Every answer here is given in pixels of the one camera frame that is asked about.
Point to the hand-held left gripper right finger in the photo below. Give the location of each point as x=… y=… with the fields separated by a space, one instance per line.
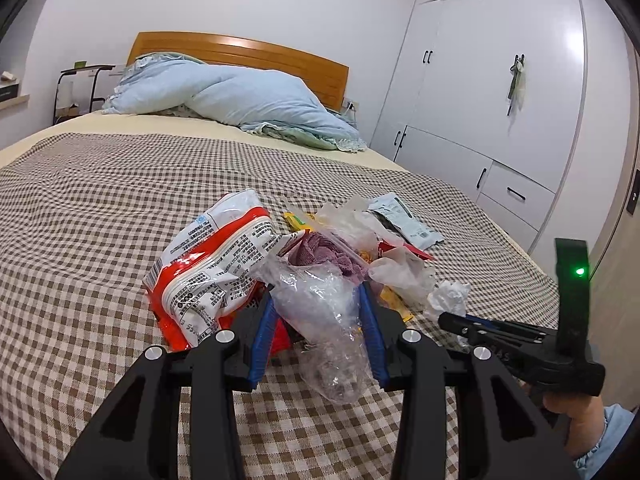
x=375 y=350

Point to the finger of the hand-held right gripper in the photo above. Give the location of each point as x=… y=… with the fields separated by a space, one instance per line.
x=452 y=322
x=480 y=320

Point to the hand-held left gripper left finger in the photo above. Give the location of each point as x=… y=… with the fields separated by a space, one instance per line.
x=262 y=350

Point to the white tissue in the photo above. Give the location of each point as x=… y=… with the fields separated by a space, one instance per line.
x=450 y=300

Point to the clear crinkled plastic bag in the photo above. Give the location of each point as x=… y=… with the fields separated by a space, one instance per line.
x=320 y=310

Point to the red white noodle bag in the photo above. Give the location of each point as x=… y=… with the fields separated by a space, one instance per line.
x=210 y=270

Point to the red cookie packet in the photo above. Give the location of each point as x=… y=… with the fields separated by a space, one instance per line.
x=387 y=248

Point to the pale printed packet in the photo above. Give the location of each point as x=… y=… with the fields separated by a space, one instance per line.
x=415 y=227

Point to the purple cloth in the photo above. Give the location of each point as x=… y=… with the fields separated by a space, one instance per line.
x=315 y=252

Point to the yellow snack packet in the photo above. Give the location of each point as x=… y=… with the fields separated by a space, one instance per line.
x=300 y=221

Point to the person's right hand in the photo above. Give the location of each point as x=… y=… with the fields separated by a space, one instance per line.
x=575 y=420

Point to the white wardrobe drawer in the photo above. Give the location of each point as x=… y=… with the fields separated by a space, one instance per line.
x=520 y=232
x=535 y=205

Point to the pale wooden door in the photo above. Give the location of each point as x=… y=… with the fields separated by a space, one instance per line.
x=615 y=210

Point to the checked bed cover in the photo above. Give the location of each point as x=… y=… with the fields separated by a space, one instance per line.
x=100 y=210

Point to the white wardrobe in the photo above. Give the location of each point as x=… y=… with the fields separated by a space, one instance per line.
x=475 y=85

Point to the pale hanging cloth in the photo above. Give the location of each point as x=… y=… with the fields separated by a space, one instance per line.
x=517 y=87

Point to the light blue duvet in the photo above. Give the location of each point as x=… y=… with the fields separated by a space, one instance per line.
x=240 y=95

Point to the wooden bed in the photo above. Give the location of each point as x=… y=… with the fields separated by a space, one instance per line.
x=240 y=52

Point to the white cylinder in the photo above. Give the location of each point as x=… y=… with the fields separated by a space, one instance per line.
x=66 y=95

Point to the black side table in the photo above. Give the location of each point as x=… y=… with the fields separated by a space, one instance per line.
x=87 y=67

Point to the wooden window sill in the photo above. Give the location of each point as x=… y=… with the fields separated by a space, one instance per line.
x=15 y=101

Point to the black box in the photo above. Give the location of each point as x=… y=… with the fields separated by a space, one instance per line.
x=9 y=91

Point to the wall socket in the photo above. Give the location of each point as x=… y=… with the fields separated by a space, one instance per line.
x=349 y=105

